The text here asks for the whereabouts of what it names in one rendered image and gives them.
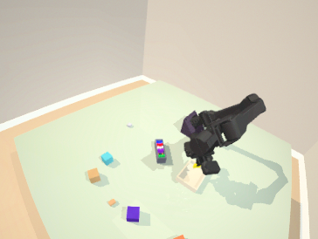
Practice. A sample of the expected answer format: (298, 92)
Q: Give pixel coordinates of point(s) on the white square tray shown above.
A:
(191, 178)

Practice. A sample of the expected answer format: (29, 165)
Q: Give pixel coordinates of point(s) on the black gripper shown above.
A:
(208, 165)

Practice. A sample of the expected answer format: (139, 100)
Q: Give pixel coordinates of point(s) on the tan cube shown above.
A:
(93, 175)

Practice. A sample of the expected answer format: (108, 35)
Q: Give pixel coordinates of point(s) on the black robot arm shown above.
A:
(231, 121)

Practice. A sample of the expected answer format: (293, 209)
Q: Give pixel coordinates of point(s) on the teal cube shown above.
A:
(107, 158)

